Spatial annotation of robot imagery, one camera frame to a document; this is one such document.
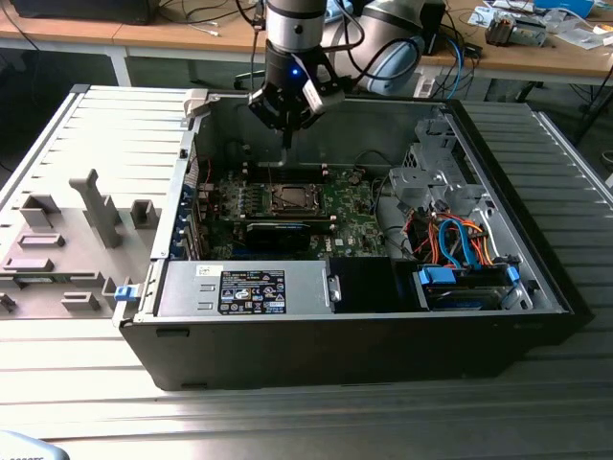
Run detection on grey parts rack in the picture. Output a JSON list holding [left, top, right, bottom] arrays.
[[0, 167, 159, 320]]

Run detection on silver green CPU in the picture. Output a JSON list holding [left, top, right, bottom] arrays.
[[281, 187, 311, 208]]

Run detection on thick black cable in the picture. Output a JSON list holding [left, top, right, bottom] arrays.
[[320, 0, 425, 82]]

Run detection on metal socket cover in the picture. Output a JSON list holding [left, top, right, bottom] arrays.
[[270, 184, 323, 215]]

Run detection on blue box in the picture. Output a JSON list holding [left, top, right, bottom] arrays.
[[534, 0, 595, 18]]

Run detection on blue flat wire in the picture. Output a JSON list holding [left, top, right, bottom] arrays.
[[438, 218, 480, 269]]

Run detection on green motherboard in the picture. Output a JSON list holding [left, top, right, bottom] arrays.
[[198, 165, 392, 263]]

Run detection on grey power supply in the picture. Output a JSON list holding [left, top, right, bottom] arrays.
[[157, 261, 331, 317]]

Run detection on wooden desk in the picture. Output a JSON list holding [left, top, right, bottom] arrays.
[[0, 7, 126, 87], [112, 0, 613, 90]]

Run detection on black flat device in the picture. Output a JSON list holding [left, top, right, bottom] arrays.
[[9, 0, 157, 26]]

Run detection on black plastic shroud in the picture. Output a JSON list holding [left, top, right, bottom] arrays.
[[329, 256, 399, 315]]

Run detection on pale blue teach pendant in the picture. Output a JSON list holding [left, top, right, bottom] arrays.
[[0, 429, 67, 460]]

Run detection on black graphics card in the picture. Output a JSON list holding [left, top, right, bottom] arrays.
[[244, 220, 312, 251]]

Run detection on black upright box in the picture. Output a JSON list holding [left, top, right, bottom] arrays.
[[420, 0, 447, 57]]

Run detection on black metal PC case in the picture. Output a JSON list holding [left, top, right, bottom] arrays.
[[112, 88, 595, 392]]

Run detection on silver drive unit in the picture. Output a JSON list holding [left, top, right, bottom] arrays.
[[510, 13, 550, 48]]

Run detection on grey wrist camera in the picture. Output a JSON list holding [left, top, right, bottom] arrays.
[[301, 79, 346, 115]]

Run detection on CPU socket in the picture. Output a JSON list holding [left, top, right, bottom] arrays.
[[268, 183, 323, 216]]

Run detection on hard disk in blue carrier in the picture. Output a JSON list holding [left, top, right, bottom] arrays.
[[416, 265, 521, 312]]

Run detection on CPU cooler heatsink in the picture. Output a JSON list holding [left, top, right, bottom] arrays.
[[485, 11, 516, 48]]

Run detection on grey metal disk bay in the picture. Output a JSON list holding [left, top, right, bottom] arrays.
[[387, 117, 485, 212]]

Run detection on multicolour power wire bundle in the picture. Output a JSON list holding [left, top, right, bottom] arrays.
[[399, 203, 444, 258]]

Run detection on orange flat wire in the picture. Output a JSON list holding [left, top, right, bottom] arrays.
[[411, 218, 494, 265]]

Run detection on pale grey case handle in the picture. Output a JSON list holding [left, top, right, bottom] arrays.
[[184, 88, 212, 119]]

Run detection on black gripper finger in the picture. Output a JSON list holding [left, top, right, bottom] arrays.
[[289, 105, 321, 149], [247, 85, 294, 149]]

